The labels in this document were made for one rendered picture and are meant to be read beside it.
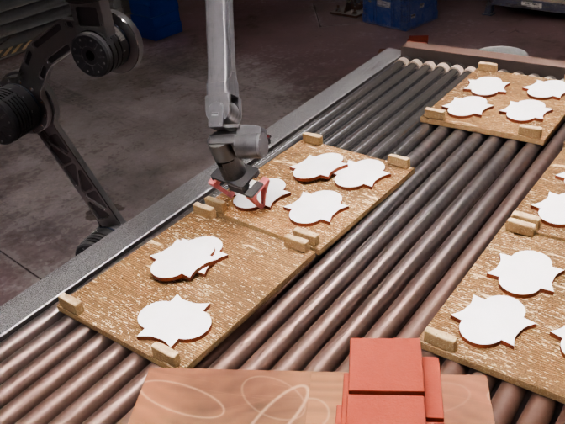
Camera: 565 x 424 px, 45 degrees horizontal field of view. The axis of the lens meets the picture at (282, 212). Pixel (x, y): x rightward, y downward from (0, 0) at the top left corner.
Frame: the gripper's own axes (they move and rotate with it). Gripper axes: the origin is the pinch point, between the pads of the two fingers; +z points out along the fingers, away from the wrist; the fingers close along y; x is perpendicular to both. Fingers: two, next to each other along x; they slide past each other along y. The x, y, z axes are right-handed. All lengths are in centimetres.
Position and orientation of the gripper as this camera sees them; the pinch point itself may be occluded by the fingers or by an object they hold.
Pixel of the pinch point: (246, 199)
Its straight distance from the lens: 162.8
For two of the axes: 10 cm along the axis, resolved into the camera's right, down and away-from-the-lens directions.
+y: -7.7, -2.8, 5.7
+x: -5.8, 6.9, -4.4
